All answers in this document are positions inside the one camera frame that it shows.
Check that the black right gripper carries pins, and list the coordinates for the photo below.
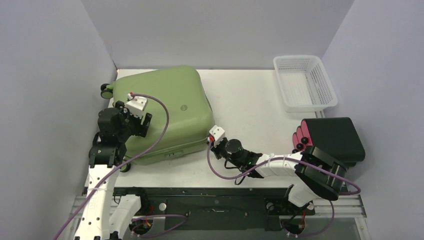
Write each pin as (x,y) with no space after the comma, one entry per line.
(217,147)

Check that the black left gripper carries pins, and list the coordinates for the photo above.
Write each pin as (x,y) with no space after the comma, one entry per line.
(141,126)

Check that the green hard-shell suitcase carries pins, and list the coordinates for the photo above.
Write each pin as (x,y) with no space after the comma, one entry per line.
(181,113)

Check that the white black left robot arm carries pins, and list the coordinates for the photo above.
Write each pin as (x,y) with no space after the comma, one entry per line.
(104,167)

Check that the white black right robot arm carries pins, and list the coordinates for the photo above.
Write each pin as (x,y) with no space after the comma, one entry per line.
(317,175)

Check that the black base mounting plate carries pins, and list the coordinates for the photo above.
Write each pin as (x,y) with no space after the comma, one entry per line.
(224,209)

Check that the white perforated plastic basket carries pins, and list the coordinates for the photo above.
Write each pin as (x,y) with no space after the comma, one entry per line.
(304,84)

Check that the black and pink storage organizer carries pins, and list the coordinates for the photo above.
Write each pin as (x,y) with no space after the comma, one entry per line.
(336,136)

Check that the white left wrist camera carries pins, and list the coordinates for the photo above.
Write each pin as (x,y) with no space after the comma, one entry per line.
(136,105)

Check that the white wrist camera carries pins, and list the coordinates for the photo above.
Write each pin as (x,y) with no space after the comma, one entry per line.
(216,135)
(136,105)

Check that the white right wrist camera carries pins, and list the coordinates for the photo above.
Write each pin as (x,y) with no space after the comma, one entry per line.
(216,135)

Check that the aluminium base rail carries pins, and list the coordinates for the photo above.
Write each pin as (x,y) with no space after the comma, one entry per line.
(345,207)

